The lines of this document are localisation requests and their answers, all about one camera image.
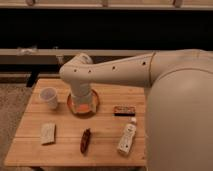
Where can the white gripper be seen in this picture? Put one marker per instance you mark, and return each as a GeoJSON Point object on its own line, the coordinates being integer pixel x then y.
{"type": "Point", "coordinates": [81, 97]}

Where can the white labelled plastic bottle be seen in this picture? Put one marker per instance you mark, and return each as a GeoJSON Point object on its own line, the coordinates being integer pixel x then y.
{"type": "Point", "coordinates": [126, 141]}

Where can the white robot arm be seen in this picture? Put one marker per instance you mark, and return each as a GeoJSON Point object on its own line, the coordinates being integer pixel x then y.
{"type": "Point", "coordinates": [179, 107]}

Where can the orange bowl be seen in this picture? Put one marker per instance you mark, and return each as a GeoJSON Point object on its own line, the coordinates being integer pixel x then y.
{"type": "Point", "coordinates": [94, 105]}

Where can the white plastic cup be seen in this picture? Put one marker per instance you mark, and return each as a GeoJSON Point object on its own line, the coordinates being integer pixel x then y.
{"type": "Point", "coordinates": [48, 95]}

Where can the brown chocolate bar box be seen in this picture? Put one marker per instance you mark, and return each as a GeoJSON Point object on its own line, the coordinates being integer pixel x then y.
{"type": "Point", "coordinates": [124, 111]}

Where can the wooden table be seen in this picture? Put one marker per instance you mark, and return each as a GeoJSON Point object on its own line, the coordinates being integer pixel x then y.
{"type": "Point", "coordinates": [106, 129]}

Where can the long wooden bench rail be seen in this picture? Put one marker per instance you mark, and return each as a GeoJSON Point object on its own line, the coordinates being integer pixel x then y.
{"type": "Point", "coordinates": [53, 56]}

